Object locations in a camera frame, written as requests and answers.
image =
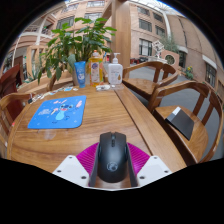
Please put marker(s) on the yellow liquid bottle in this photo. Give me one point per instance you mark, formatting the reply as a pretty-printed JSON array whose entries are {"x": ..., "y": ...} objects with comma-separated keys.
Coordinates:
[{"x": 95, "y": 71}]

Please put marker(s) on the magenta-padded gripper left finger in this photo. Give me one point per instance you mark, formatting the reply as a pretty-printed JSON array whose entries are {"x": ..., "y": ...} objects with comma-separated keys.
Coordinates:
[{"x": 71, "y": 168}]

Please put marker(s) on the dark red wooden lectern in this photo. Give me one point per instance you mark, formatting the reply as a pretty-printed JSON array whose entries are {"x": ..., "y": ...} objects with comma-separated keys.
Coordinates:
[{"x": 8, "y": 81}]

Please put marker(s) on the white pump bottle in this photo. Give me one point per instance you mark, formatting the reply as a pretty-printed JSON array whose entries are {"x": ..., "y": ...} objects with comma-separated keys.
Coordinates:
[{"x": 115, "y": 74}]

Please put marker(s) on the blue cartoon sticker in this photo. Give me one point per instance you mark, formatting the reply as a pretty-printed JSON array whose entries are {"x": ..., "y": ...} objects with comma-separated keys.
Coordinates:
[{"x": 68, "y": 89}]

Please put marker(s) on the green potted plant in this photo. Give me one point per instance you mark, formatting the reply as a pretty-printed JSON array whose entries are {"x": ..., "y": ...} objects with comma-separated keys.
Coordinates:
[{"x": 71, "y": 43}]

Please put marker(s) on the blue squeeze tube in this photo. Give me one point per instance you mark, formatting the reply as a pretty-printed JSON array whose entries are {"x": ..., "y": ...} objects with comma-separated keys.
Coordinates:
[{"x": 80, "y": 74}]

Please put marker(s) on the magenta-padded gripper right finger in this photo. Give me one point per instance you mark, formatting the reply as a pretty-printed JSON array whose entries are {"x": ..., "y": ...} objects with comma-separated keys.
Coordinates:
[{"x": 151, "y": 168}]

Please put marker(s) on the blue cartoon mouse pad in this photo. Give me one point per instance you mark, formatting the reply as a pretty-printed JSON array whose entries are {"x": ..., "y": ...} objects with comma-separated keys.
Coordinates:
[{"x": 56, "y": 113}]

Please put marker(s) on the black computer mouse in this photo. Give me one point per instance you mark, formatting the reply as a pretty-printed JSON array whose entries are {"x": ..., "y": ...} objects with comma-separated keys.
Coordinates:
[{"x": 112, "y": 156}]

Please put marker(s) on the bunch of keys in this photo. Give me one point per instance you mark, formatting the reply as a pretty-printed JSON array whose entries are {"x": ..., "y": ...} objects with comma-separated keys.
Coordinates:
[{"x": 36, "y": 98}]

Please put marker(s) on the small clear tissue packet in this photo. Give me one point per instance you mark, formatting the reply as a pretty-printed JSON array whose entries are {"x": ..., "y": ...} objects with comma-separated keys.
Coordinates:
[{"x": 103, "y": 87}]

